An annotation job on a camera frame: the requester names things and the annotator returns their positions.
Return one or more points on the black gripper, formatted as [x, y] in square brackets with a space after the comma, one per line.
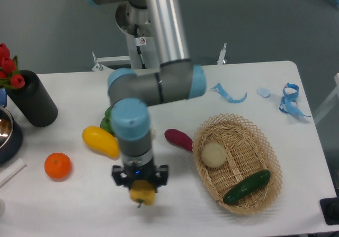
[128, 173]

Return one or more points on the yellow bell pepper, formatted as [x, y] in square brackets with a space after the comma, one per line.
[142, 192]

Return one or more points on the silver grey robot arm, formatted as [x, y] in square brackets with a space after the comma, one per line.
[131, 94]

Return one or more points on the purple sweet potato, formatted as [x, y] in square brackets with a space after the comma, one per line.
[179, 139]

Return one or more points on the yellow mango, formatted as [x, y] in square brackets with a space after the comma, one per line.
[101, 141]

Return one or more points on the green bok choy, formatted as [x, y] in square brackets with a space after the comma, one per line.
[106, 121]

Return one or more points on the orange tangerine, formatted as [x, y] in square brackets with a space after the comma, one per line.
[57, 166]

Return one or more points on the woven wicker basket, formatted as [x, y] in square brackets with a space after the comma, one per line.
[247, 152]

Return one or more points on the curved blue tape strip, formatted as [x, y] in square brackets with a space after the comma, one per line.
[225, 95]

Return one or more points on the dark green cucumber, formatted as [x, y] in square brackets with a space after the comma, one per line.
[247, 186]

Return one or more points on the white flat stick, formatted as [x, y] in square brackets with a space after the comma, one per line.
[12, 170]

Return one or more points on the black cylindrical vase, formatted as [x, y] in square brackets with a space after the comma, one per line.
[34, 101]

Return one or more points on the dark metal bowl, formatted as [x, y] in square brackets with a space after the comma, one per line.
[11, 136]

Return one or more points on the blue object at left edge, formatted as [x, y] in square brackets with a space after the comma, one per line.
[3, 98]

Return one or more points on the red tulip bouquet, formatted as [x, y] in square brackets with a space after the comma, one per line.
[11, 78]

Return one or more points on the tangled blue tape strip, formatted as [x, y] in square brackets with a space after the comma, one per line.
[288, 104]

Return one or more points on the black device at edge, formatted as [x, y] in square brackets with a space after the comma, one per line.
[329, 208]

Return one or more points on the white metal mounting frame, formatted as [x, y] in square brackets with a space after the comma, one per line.
[104, 63]

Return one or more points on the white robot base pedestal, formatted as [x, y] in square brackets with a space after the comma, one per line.
[135, 48]

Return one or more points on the white frame at right edge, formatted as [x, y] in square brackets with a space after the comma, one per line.
[328, 104]

